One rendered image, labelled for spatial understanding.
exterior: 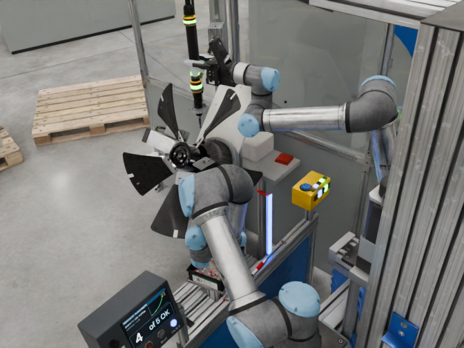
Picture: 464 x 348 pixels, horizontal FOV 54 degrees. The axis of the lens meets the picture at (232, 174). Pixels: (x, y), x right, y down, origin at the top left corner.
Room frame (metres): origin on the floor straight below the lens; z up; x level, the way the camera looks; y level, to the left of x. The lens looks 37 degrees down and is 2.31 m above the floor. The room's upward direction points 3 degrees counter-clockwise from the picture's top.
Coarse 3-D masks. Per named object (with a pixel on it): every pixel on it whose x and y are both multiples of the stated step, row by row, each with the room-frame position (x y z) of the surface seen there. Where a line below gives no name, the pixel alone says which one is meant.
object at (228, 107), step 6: (228, 90) 1.82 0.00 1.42; (234, 96) 1.72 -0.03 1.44; (222, 102) 1.78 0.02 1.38; (228, 102) 1.72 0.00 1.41; (234, 102) 1.67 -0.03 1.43; (222, 108) 1.71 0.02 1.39; (228, 108) 1.67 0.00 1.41; (234, 108) 1.64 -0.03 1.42; (216, 114) 1.75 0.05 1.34; (222, 114) 1.67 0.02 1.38; (228, 114) 1.63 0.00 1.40; (216, 120) 1.67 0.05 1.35; (222, 120) 1.63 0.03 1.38; (210, 126) 1.68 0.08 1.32; (204, 132) 1.72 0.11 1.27
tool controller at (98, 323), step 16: (144, 272) 0.96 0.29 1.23; (128, 288) 0.90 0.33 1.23; (144, 288) 0.89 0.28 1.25; (160, 288) 0.88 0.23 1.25; (112, 304) 0.84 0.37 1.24; (128, 304) 0.83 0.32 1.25; (144, 304) 0.83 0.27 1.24; (160, 304) 0.86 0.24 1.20; (176, 304) 0.89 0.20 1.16; (96, 320) 0.79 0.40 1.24; (112, 320) 0.78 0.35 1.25; (128, 320) 0.79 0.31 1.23; (144, 320) 0.81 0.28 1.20; (160, 320) 0.84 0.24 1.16; (96, 336) 0.73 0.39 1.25; (112, 336) 0.74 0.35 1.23; (128, 336) 0.76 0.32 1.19
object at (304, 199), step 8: (312, 176) 1.61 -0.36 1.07; (320, 176) 1.61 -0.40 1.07; (296, 184) 1.56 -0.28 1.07; (312, 184) 1.55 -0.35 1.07; (320, 184) 1.55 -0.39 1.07; (296, 192) 1.53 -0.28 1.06; (304, 192) 1.50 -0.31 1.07; (312, 192) 1.50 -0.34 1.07; (328, 192) 1.59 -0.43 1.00; (296, 200) 1.52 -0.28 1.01; (304, 200) 1.50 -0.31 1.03; (312, 200) 1.48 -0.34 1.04; (320, 200) 1.54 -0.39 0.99; (304, 208) 1.49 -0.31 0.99; (312, 208) 1.49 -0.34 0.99
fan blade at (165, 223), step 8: (176, 184) 1.57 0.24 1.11; (168, 192) 1.54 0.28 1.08; (176, 192) 1.54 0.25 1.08; (168, 200) 1.52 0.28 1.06; (176, 200) 1.52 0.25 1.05; (160, 208) 1.50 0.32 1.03; (168, 208) 1.50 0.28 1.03; (176, 208) 1.50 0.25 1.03; (160, 216) 1.48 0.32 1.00; (168, 216) 1.48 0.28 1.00; (176, 216) 1.48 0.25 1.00; (184, 216) 1.48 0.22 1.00; (152, 224) 1.47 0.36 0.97; (160, 224) 1.46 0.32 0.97; (168, 224) 1.45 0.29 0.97; (176, 224) 1.45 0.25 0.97; (184, 224) 1.46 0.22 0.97; (160, 232) 1.44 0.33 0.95; (168, 232) 1.44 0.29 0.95; (184, 232) 1.43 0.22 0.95
